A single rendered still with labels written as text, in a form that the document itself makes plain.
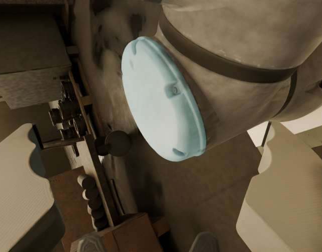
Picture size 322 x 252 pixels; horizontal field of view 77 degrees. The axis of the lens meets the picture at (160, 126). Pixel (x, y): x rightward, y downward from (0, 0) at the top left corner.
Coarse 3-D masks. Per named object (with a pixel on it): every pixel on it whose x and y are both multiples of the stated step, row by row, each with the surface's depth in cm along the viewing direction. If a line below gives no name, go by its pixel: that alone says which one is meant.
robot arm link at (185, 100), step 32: (160, 32) 19; (128, 64) 23; (160, 64) 17; (192, 64) 17; (224, 64) 16; (128, 96) 27; (160, 96) 19; (192, 96) 17; (224, 96) 18; (256, 96) 19; (160, 128) 22; (192, 128) 18; (224, 128) 21
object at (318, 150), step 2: (316, 146) 47; (318, 146) 47; (320, 146) 47; (312, 148) 48; (314, 148) 48; (316, 148) 48; (318, 148) 47; (320, 148) 47; (314, 150) 48; (316, 150) 48; (318, 150) 47; (320, 150) 47; (316, 152) 48; (318, 152) 47; (320, 152) 47; (318, 154) 48
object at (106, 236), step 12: (120, 216) 196; (132, 216) 149; (144, 216) 137; (156, 216) 159; (108, 228) 147; (120, 228) 129; (132, 228) 131; (144, 228) 134; (156, 228) 137; (168, 228) 140; (108, 240) 123; (120, 240) 126; (132, 240) 128; (144, 240) 131; (156, 240) 133
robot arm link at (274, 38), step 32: (160, 0) 15; (192, 0) 14; (224, 0) 13; (256, 0) 12; (288, 0) 12; (320, 0) 12; (192, 32) 16; (224, 32) 14; (256, 32) 14; (288, 32) 14; (320, 32) 14; (256, 64) 16; (288, 64) 16
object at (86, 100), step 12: (72, 60) 222; (72, 72) 246; (72, 84) 223; (84, 84) 231; (72, 96) 228; (84, 96) 220; (60, 108) 213; (72, 108) 219; (84, 108) 231; (96, 108) 223; (60, 120) 238; (72, 120) 262; (84, 120) 221; (72, 132) 259; (84, 132) 226; (96, 132) 252
